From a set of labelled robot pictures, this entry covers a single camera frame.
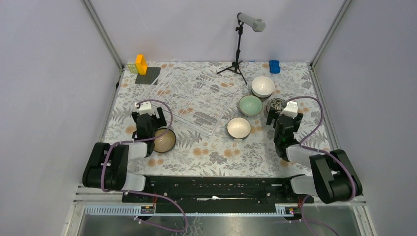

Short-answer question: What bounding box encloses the blue toy block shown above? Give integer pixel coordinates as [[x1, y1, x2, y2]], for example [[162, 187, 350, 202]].
[[268, 60, 281, 74]]

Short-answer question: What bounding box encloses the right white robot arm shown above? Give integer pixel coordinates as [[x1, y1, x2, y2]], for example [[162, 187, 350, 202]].
[[267, 108, 363, 204]]

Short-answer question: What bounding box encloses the teal white spotted bowl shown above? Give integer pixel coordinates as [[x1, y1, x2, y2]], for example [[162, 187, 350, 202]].
[[227, 118, 251, 141]]

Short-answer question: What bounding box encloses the white wire dish rack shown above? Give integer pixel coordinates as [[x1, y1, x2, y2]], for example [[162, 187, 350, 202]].
[[142, 59, 240, 136]]

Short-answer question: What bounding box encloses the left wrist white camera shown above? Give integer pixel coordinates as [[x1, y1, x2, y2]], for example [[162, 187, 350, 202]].
[[135, 101, 155, 116]]

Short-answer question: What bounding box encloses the wrist white camera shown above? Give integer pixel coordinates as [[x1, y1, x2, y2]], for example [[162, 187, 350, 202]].
[[280, 101, 298, 118], [135, 101, 155, 116]]

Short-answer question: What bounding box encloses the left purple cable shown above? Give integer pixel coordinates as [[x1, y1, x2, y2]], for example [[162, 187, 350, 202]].
[[100, 99, 190, 233]]

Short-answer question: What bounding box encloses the dark grey building plate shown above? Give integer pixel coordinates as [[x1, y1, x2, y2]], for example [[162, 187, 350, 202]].
[[135, 67, 161, 85]]

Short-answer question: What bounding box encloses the white ribbed bowl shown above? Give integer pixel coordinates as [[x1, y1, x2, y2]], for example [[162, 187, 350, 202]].
[[251, 76, 275, 98]]

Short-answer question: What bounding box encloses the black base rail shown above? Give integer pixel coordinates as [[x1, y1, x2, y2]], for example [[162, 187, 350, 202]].
[[104, 176, 305, 214]]

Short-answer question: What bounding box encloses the pink floral bowl leaf interior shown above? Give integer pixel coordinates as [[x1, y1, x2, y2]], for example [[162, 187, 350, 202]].
[[266, 98, 286, 114]]

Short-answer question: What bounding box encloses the light green celadon bowl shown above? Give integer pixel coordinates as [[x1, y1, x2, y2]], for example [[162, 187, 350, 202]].
[[238, 95, 263, 117]]

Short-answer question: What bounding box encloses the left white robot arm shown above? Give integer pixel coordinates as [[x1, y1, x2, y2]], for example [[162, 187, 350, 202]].
[[82, 107, 167, 202]]

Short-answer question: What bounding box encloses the grey microphone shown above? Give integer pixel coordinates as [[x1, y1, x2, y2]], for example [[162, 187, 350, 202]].
[[237, 12, 266, 32]]

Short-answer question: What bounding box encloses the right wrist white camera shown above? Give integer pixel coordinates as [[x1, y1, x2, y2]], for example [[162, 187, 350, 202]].
[[280, 101, 298, 118]]

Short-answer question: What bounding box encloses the lime green toy block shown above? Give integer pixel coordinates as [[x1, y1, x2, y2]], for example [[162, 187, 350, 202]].
[[126, 63, 139, 74]]

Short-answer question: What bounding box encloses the dark teal floral bowl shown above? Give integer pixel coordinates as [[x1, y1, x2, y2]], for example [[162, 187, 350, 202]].
[[153, 128, 177, 153]]

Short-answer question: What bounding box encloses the yellow toy block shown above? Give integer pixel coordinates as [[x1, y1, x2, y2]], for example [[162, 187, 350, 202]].
[[135, 54, 148, 75]]

